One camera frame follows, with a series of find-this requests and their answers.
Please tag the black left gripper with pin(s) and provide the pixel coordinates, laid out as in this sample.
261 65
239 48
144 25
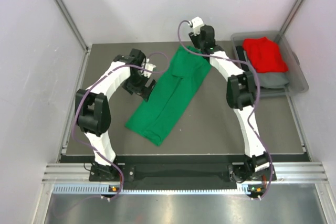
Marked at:
130 89

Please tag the green t shirt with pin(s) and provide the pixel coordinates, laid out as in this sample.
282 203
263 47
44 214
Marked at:
155 118

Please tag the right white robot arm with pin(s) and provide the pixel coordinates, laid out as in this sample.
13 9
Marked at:
242 96

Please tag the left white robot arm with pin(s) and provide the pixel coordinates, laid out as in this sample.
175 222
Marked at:
92 112

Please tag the black folded t shirt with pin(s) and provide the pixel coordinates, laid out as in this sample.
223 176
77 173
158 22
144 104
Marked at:
242 57

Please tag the red folded t shirt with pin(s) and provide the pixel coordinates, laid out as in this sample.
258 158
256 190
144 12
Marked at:
264 55

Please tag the grey folded t shirt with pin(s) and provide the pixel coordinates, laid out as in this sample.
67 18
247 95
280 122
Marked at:
273 80

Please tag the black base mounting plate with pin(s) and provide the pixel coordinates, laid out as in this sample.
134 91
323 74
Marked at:
175 171

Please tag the clear plastic bin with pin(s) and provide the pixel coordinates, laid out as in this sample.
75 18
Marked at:
297 81

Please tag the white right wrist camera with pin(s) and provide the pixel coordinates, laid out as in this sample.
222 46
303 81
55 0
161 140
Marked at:
196 24

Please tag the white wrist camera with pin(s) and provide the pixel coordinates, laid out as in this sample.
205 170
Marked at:
196 24
148 69

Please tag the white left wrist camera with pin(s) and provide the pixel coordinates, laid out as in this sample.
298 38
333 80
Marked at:
148 69

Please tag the slotted cable duct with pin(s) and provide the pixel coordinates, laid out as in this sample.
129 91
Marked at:
106 189

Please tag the aluminium frame rail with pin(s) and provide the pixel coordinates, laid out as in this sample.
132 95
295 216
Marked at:
286 173

